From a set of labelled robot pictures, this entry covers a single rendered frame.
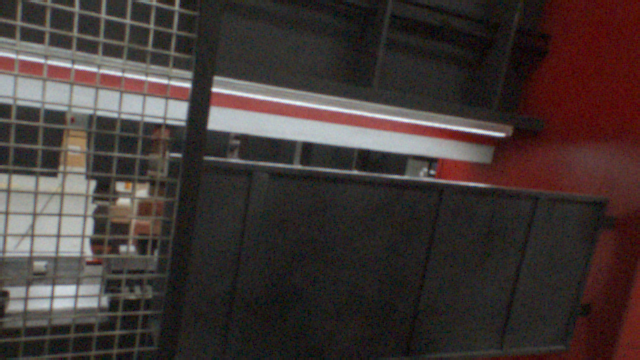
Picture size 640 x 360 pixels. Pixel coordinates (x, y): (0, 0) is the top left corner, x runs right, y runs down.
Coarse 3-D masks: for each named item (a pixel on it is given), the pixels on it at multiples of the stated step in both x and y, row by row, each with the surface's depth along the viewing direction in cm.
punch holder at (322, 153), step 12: (312, 144) 149; (324, 144) 150; (300, 156) 156; (312, 156) 149; (324, 156) 151; (336, 156) 153; (348, 156) 154; (324, 168) 152; (336, 168) 154; (348, 168) 155
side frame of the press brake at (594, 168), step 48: (576, 0) 154; (624, 0) 141; (576, 48) 152; (624, 48) 140; (528, 96) 166; (576, 96) 151; (624, 96) 138; (528, 144) 165; (576, 144) 149; (624, 144) 137; (576, 192) 148; (624, 192) 136; (624, 240) 135; (624, 288) 134; (576, 336) 145; (624, 336) 136
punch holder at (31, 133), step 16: (0, 112) 115; (16, 112) 117; (32, 112) 118; (48, 112) 119; (64, 112) 120; (0, 128) 116; (16, 128) 117; (32, 128) 119; (48, 128) 120; (32, 144) 119; (48, 144) 121; (0, 160) 117; (16, 160) 119; (32, 160) 120; (48, 160) 121; (32, 176) 121; (48, 176) 122
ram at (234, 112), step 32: (0, 64) 113; (32, 64) 116; (32, 96) 117; (64, 96) 120; (128, 96) 125; (224, 96) 135; (224, 128) 137; (256, 128) 140; (288, 128) 144; (320, 128) 148; (352, 128) 153; (384, 128) 157; (416, 128) 162; (448, 128) 167; (480, 160) 176
